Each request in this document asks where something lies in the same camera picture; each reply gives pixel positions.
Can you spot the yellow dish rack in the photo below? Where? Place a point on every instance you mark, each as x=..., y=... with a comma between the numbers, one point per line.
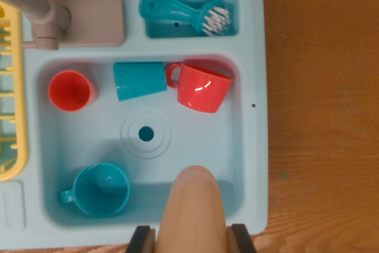
x=22, y=102

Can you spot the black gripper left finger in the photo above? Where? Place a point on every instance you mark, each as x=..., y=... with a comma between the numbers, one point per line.
x=140, y=241

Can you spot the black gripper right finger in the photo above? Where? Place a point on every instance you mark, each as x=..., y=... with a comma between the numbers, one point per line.
x=241, y=241

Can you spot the red tumbler cup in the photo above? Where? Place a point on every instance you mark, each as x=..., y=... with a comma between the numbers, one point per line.
x=69, y=91

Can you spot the teal dish brush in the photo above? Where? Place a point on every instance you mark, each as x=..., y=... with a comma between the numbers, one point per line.
x=168, y=10

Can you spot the light blue toy sink unit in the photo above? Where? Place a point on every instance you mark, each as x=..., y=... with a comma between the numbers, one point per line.
x=207, y=134

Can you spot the beige detergent bottle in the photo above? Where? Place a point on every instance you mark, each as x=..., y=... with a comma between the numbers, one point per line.
x=192, y=211

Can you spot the teal tumbler cup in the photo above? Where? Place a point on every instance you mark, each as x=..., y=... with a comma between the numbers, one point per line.
x=139, y=81

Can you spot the grey toy faucet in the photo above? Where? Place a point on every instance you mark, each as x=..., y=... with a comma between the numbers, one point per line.
x=94, y=19

